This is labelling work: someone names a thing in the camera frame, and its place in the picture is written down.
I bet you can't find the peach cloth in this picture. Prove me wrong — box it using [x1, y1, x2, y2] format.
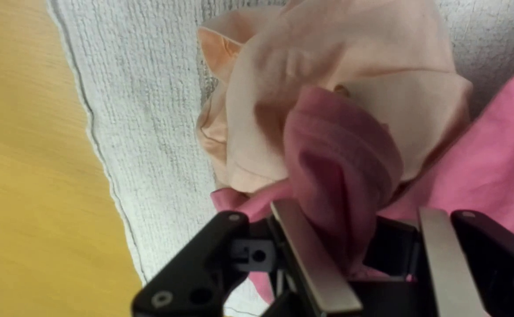
[196, 0, 478, 195]

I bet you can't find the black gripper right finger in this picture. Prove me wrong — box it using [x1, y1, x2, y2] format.
[415, 206, 514, 317]

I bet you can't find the white towel cloth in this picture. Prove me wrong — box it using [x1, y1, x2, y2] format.
[48, 0, 514, 317]

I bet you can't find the pink cloth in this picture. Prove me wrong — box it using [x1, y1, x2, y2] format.
[210, 47, 514, 308]

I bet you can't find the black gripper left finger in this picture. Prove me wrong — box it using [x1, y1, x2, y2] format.
[131, 199, 367, 317]

